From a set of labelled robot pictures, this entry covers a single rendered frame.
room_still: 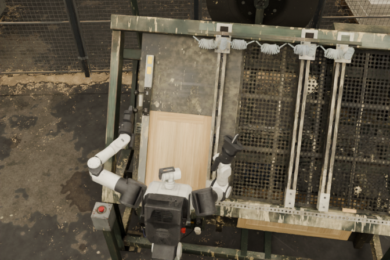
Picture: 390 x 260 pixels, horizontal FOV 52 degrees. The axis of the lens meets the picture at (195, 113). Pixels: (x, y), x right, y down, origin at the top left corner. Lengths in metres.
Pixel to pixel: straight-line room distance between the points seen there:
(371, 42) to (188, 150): 1.39
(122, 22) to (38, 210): 2.10
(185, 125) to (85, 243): 1.57
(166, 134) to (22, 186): 1.96
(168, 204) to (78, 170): 2.18
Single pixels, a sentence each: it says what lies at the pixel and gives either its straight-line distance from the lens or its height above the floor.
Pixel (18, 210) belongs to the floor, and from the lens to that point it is 4.18.
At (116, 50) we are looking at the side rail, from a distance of 2.82.
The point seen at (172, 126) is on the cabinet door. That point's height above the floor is 1.25.
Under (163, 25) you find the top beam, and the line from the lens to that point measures 2.70.
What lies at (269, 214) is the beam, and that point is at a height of 0.86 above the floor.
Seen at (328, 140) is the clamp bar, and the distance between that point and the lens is 2.76.
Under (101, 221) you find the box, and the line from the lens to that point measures 2.82.
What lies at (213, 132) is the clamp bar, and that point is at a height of 1.26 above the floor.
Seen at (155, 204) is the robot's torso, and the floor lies 1.41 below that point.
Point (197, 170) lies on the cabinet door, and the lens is 2.81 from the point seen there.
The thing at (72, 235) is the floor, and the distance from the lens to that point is 3.86.
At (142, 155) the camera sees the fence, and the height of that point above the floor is 1.10.
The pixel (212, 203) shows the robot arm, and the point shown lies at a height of 1.33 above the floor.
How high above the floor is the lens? 3.27
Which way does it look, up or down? 45 degrees down
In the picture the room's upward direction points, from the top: straight up
